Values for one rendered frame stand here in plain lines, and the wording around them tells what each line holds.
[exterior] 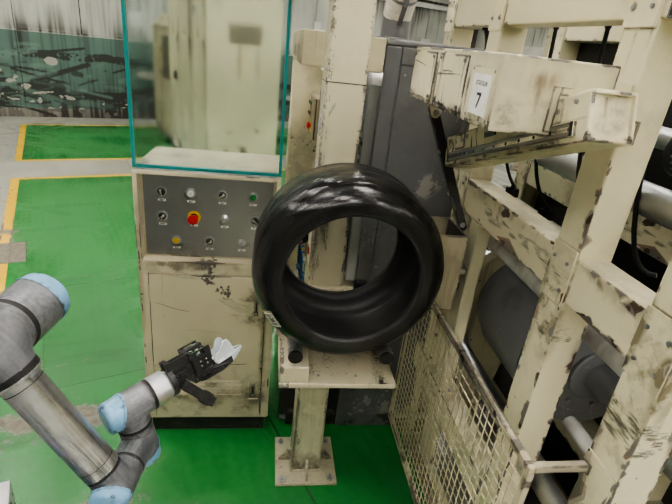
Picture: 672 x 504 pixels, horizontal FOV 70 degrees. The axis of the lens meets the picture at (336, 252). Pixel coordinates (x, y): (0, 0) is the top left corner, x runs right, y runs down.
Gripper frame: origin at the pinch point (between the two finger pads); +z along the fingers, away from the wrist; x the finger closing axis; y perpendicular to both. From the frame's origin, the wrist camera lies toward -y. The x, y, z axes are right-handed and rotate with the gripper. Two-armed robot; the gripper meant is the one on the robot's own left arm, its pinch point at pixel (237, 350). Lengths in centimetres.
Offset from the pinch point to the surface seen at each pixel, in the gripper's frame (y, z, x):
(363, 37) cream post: 73, 64, -12
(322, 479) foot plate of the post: -95, 40, 42
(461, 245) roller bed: 0, 83, -21
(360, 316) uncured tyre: -13.4, 47.7, 0.8
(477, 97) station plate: 49, 39, -58
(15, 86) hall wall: 234, 202, 870
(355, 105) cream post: 54, 62, -5
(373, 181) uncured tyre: 34, 39, -26
